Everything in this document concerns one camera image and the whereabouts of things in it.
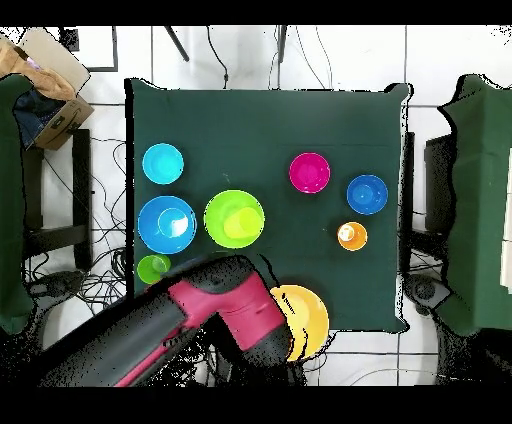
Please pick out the yellow cup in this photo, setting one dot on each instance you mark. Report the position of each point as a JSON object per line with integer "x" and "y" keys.
{"x": 242, "y": 222}

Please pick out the green bowl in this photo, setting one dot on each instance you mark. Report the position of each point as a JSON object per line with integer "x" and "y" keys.
{"x": 220, "y": 208}

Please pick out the pink bowl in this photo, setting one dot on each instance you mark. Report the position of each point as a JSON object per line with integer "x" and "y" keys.
{"x": 310, "y": 172}

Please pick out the orange cup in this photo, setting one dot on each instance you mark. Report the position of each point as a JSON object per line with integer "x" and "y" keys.
{"x": 352, "y": 236}

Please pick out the large yellow-orange bowl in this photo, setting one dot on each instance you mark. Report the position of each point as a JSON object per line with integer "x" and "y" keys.
{"x": 312, "y": 316}

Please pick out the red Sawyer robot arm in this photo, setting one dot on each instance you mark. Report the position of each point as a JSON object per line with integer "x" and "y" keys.
{"x": 224, "y": 304}

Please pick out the dark green tablecloth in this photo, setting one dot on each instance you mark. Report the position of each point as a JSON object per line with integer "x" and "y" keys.
{"x": 260, "y": 132}

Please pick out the large blue bowl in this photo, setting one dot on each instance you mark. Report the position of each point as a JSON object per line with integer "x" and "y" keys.
{"x": 156, "y": 240}

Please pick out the small light blue bowl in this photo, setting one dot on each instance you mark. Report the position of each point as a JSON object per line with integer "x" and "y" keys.
{"x": 162, "y": 164}

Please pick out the small dark blue bowl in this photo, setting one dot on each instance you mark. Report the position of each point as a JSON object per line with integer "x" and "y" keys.
{"x": 367, "y": 194}

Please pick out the green cup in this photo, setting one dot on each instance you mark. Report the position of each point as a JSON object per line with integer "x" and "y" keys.
{"x": 148, "y": 270}

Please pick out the black tripod leg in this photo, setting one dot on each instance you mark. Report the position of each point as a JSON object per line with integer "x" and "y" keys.
{"x": 178, "y": 44}
{"x": 282, "y": 44}

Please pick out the black chair base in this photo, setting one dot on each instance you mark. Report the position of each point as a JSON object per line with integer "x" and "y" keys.
{"x": 60, "y": 282}

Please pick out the cardboard box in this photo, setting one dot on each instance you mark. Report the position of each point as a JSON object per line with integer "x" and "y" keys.
{"x": 60, "y": 124}

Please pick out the dark green side cloth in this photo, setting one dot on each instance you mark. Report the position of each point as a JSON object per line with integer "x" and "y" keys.
{"x": 484, "y": 160}
{"x": 10, "y": 200}

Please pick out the dark blue cloth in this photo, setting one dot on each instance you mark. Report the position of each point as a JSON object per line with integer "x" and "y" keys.
{"x": 34, "y": 116}

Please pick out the brown cloth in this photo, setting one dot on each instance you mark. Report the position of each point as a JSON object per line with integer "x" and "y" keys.
{"x": 48, "y": 82}

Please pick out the black stool frame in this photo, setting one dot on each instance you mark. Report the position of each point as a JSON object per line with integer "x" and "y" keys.
{"x": 82, "y": 180}

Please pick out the black metal frame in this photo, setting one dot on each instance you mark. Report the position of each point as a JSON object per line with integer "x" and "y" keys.
{"x": 70, "y": 40}

